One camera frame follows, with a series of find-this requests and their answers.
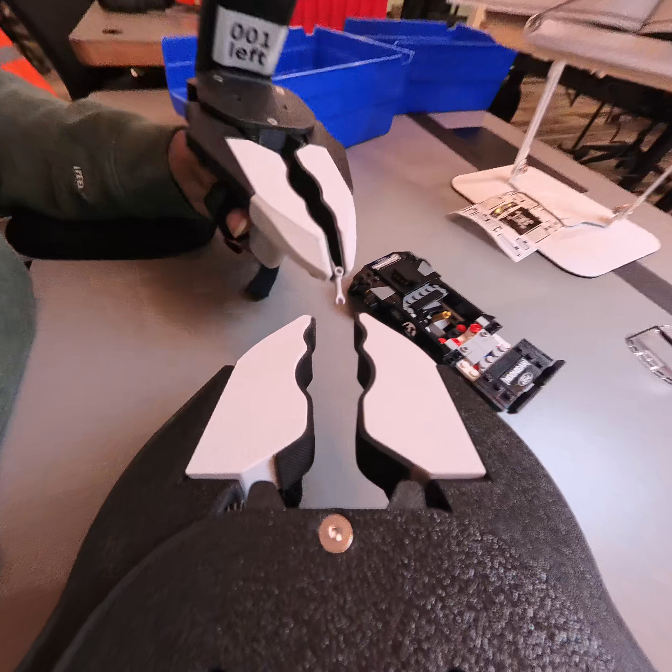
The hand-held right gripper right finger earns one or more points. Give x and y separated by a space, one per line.
420 415

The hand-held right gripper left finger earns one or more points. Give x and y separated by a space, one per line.
252 415

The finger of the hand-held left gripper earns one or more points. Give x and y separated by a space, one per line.
334 200
278 200

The small grey lego lever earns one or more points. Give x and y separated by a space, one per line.
339 289

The black lego car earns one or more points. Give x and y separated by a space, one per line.
441 315

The sticker sheet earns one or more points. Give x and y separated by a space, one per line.
509 226

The person's left forearm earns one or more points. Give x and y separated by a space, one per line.
84 158

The clear lego windshield piece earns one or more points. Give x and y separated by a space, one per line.
653 352

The person's left hand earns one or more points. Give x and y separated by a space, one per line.
194 179

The red plastic bin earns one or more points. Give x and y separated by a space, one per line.
336 13

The white booklet stand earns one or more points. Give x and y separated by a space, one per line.
588 236

